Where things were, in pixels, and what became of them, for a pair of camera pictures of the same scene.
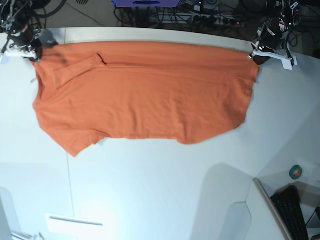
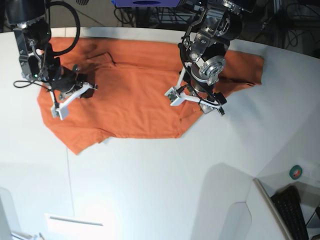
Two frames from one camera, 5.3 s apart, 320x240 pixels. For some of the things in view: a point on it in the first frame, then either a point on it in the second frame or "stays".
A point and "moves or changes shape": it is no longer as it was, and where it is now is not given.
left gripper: [25, 38] -> [67, 79]
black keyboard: [286, 200] stays
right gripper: [271, 36] -> [202, 86]
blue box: [143, 3] stays
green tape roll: [295, 172] stays
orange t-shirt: [187, 91] moves or changes shape
